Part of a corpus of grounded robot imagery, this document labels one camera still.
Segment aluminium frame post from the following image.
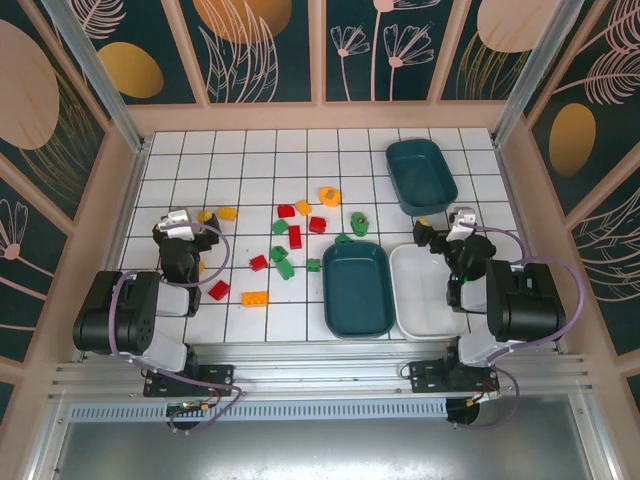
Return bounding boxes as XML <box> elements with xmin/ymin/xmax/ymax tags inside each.
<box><xmin>39</xmin><ymin>0</ymin><xmax>151</xmax><ymax>154</ymax></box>
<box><xmin>489</xmin><ymin>0</ymin><xmax>586</xmax><ymax>146</ymax></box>

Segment slotted white cable duct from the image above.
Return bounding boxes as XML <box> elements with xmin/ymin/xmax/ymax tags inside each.
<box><xmin>67</xmin><ymin>397</ymin><xmax>449</xmax><ymax>424</ymax></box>

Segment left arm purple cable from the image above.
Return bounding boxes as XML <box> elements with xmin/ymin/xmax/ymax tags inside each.
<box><xmin>107</xmin><ymin>222</ymin><xmax>246</xmax><ymax>436</ymax></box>

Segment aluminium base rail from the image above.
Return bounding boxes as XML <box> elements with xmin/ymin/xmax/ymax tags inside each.
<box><xmin>49</xmin><ymin>342</ymin><xmax>596</xmax><ymax>401</ymax></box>

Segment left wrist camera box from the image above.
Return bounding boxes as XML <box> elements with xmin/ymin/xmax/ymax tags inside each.
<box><xmin>152</xmin><ymin>209</ymin><xmax>195</xmax><ymax>240</ymax></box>

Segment white plastic container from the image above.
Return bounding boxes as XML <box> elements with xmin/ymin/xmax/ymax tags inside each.
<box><xmin>389</xmin><ymin>243</ymin><xmax>469</xmax><ymax>341</ymax></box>

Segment teal plastic container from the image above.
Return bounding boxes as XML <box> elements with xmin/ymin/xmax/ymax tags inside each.
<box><xmin>384</xmin><ymin>138</ymin><xmax>460</xmax><ymax>217</ymax></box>
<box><xmin>321</xmin><ymin>241</ymin><xmax>394</xmax><ymax>341</ymax></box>

